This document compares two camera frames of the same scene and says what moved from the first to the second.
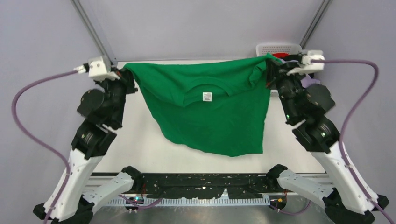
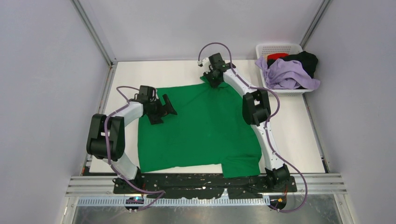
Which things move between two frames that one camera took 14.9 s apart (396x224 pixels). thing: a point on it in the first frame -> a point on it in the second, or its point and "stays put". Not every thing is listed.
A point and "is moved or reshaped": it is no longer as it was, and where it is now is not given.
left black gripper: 126,77 -> 155,119
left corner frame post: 104,48 stays put
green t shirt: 218,105 is moved or reshaped
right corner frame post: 315,23 stays put
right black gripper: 276,71 -> 214,84
